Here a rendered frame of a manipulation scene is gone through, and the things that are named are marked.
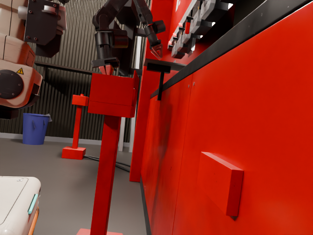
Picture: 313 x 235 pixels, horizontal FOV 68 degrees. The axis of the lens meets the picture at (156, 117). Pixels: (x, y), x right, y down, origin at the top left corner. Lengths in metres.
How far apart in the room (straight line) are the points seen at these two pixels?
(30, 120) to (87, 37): 1.74
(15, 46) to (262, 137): 0.87
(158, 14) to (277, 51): 2.18
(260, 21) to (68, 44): 4.16
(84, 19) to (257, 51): 4.29
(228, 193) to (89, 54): 4.18
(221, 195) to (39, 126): 3.62
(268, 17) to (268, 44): 0.04
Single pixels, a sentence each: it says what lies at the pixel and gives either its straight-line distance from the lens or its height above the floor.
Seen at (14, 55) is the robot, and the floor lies 0.83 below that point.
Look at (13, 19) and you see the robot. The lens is 1.07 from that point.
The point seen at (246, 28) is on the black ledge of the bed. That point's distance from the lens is 0.45.
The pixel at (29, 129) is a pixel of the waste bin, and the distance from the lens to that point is 3.91.
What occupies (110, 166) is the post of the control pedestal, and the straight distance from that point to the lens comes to 0.97.
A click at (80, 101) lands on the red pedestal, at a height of 0.73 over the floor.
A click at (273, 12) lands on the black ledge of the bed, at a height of 0.85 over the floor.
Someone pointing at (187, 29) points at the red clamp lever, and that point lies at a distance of 1.37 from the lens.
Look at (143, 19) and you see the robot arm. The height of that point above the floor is 1.23.
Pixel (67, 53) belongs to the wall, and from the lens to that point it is 4.42.
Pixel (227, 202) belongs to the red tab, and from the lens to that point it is 0.38.
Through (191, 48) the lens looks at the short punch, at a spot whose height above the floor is 1.11.
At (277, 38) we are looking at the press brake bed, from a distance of 0.35.
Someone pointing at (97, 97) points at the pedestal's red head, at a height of 0.72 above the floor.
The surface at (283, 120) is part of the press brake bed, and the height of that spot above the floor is 0.70.
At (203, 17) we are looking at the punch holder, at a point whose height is 1.17.
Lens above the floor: 0.69
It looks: 1 degrees down
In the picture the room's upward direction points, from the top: 7 degrees clockwise
